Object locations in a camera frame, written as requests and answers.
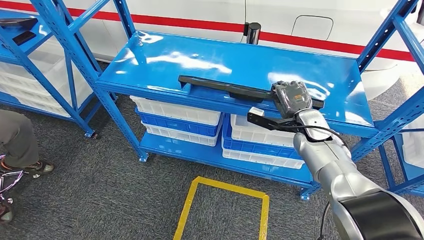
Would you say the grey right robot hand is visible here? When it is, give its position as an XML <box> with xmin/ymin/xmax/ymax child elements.
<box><xmin>270</xmin><ymin>80</ymin><xmax>314</xmax><ymax>119</ymax></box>

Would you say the black plastic bracket plate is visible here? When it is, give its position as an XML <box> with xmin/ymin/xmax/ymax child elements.
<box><xmin>178</xmin><ymin>75</ymin><xmax>326</xmax><ymax>110</ymax></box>

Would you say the blue metal shelf rack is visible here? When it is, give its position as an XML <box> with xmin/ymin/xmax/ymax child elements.
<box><xmin>377</xmin><ymin>112</ymin><xmax>424</xmax><ymax>197</ymax></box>
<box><xmin>0</xmin><ymin>0</ymin><xmax>118</xmax><ymax>139</ymax></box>
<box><xmin>29</xmin><ymin>0</ymin><xmax>424</xmax><ymax>202</ymax></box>

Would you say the small black flat part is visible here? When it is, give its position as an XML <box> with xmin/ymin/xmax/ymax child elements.
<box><xmin>12</xmin><ymin>30</ymin><xmax>37</xmax><ymax>47</ymax></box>

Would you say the blue plastic crate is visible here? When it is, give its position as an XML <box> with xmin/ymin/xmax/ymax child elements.
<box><xmin>221</xmin><ymin>115</ymin><xmax>304</xmax><ymax>161</ymax></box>
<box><xmin>135</xmin><ymin>107</ymin><xmax>223</xmax><ymax>138</ymax></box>

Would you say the white car red stripe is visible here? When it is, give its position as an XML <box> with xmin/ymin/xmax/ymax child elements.
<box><xmin>0</xmin><ymin>0</ymin><xmax>424</xmax><ymax>100</ymax></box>

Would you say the person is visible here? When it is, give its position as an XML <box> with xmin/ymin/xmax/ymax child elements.
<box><xmin>0</xmin><ymin>109</ymin><xmax>56</xmax><ymax>224</ymax></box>

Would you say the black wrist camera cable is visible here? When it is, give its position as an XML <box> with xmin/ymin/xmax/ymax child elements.
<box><xmin>279</xmin><ymin>123</ymin><xmax>352</xmax><ymax>153</ymax></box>

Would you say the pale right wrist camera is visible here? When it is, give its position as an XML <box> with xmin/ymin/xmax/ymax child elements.
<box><xmin>246</xmin><ymin>106</ymin><xmax>301</xmax><ymax>134</ymax></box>

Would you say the thick black cable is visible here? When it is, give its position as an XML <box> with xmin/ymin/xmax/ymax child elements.
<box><xmin>317</xmin><ymin>201</ymin><xmax>332</xmax><ymax>240</ymax></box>

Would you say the chrome tube frame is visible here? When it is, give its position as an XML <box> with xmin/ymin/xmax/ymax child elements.
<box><xmin>0</xmin><ymin>153</ymin><xmax>26</xmax><ymax>205</ymax></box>

